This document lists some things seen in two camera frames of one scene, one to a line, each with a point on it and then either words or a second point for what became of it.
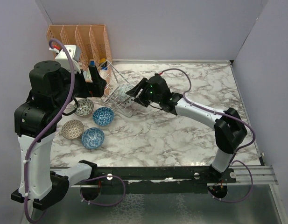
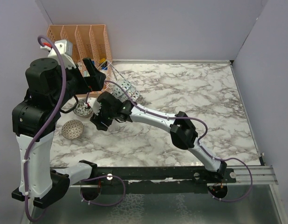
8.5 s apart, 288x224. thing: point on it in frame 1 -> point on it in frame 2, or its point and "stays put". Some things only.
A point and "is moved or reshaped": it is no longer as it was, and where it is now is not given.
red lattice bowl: (127, 102) is moved or reshaped
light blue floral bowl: (92, 138) -> (117, 92)
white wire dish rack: (114, 80) stays put
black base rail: (132, 180) stays put
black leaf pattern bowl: (85, 108) stays put
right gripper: (136, 91) -> (96, 120)
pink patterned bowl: (122, 94) is moved or reshaped
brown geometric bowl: (72, 129) stays put
